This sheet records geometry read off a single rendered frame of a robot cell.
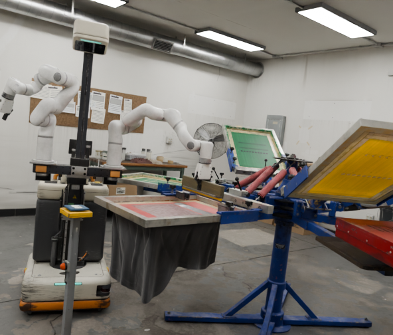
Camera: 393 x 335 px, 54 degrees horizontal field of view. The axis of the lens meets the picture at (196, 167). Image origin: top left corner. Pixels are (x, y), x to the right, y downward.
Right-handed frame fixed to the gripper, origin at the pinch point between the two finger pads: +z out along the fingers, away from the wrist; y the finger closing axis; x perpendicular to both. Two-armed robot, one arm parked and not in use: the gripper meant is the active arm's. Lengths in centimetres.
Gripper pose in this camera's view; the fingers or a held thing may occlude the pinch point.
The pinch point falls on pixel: (201, 187)
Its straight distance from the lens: 239.9
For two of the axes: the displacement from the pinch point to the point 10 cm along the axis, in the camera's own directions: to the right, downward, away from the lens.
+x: 6.2, 1.5, -7.7
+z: -1.2, 9.9, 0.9
